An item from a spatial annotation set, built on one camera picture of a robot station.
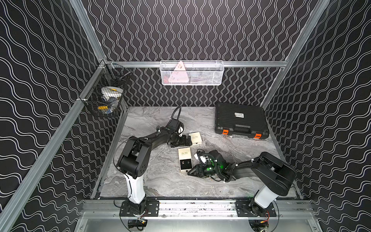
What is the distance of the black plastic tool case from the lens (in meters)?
1.00

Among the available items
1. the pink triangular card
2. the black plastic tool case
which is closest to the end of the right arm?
the black plastic tool case

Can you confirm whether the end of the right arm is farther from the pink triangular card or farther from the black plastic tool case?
the pink triangular card
